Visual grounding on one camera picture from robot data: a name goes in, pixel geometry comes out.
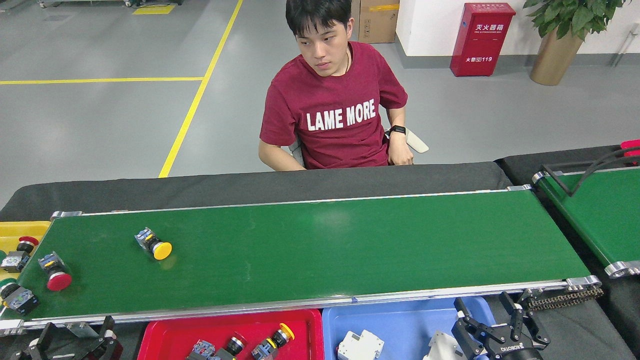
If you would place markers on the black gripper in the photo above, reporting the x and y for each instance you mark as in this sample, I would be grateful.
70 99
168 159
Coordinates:
512 349

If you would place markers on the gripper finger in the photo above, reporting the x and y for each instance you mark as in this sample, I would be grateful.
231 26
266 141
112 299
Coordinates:
107 350
42 345

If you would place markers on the green push button switch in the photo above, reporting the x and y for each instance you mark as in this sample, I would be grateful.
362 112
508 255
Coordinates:
21 301

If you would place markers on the white circuit breaker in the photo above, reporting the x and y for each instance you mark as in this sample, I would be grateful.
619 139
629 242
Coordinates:
360 346
442 347

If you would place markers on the red push button switch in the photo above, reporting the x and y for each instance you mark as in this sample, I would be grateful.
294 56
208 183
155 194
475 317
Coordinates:
59 281
234 345
15 261

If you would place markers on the yellow push button switch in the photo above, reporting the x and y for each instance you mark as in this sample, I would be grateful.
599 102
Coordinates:
162 251
265 349

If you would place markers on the person's right forearm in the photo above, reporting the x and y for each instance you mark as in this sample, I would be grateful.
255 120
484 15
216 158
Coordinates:
277 159

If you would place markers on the person's left forearm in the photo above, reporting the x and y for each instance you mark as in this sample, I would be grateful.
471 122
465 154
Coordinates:
396 117

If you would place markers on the red plastic tray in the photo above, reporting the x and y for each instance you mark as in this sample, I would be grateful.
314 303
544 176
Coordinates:
170 340

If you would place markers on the blue plastic tray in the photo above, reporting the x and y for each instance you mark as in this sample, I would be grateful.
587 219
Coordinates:
400 325

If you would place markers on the yellow plastic tray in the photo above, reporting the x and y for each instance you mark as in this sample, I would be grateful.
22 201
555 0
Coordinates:
15 230

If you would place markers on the green conveyor belt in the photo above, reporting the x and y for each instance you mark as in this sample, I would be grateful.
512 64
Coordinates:
595 220
300 250

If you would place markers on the person's left hand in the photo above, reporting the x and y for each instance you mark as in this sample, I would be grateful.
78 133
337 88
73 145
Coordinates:
400 150

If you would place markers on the black table cloth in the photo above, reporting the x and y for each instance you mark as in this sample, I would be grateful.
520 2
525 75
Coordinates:
520 162
200 187

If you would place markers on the grey office chair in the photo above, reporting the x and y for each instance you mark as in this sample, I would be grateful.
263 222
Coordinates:
417 142

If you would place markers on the black wristwatch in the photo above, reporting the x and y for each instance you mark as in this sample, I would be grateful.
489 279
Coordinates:
397 130

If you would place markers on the red plastic bin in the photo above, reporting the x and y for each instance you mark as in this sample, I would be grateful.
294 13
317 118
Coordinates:
631 150

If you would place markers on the gold plant pot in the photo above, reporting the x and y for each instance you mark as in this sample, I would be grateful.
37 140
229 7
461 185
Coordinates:
554 60

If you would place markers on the red fire extinguisher box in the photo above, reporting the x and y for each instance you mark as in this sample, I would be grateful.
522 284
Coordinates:
482 42

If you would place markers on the person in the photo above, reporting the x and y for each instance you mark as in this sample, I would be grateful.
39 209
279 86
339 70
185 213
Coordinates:
330 90

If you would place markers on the grey metal pipe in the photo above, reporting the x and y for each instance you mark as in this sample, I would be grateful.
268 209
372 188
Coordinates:
627 45

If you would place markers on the green leafy plant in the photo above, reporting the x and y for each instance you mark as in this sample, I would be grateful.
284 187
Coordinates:
570 15

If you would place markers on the brown cardboard box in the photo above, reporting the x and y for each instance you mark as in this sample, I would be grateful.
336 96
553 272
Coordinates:
377 22

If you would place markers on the metal wheeled rack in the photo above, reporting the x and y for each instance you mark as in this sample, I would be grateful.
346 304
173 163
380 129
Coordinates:
85 2

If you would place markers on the dark machine base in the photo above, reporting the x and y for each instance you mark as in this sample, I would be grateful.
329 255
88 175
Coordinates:
157 2

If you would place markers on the black metal guide frame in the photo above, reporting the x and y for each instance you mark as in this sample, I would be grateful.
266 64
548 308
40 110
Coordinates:
558 180

